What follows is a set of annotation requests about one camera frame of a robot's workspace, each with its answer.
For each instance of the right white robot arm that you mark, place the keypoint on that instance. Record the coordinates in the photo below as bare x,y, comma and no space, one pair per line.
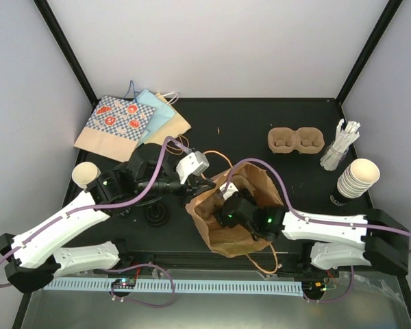
373,239

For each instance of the light blue cable duct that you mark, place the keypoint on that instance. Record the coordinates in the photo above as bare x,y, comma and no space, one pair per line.
238,287

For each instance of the left paper cup stack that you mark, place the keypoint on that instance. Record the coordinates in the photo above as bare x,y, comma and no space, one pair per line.
84,173

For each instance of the light blue paper bag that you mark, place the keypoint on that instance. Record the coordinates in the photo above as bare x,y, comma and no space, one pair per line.
163,112

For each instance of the black lid stack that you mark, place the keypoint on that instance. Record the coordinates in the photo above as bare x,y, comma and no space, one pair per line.
157,214

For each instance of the small circuit board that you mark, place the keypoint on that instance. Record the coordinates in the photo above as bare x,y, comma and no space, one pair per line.
123,283

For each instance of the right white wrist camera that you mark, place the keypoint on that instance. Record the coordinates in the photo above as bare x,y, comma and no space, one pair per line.
225,191

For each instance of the tan paper bag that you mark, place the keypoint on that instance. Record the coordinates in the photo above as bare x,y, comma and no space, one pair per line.
175,127

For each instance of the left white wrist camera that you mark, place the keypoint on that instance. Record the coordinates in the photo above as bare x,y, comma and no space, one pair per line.
195,163

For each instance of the black frame post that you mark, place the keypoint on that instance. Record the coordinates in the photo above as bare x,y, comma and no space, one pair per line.
56,31
369,47

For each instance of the right black frame post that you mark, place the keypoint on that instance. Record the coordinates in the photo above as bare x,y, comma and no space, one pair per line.
369,47

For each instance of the paper cup stack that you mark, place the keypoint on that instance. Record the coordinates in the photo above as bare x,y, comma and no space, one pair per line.
355,180
84,173

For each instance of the left black frame post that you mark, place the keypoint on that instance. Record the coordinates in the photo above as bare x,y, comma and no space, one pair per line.
56,31

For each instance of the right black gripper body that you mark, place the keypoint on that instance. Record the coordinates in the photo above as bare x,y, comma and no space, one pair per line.
221,217

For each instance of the white straws in holder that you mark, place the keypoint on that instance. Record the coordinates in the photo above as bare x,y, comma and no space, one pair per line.
346,134

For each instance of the blue checkered paper bag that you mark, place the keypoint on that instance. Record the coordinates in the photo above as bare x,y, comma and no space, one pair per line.
115,128

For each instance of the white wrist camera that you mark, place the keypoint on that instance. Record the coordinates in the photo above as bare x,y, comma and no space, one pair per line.
225,191
195,163

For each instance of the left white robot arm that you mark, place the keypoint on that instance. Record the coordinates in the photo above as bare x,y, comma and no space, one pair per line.
36,257

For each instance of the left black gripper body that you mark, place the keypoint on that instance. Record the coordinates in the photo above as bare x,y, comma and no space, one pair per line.
190,188

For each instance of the pulp cup carrier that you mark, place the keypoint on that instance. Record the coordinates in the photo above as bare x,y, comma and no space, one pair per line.
305,140
215,201

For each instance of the right paper cup stack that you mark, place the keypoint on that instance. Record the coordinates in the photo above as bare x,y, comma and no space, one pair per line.
355,180

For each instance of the brown paper bag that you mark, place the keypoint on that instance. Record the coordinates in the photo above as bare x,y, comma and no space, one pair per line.
257,243

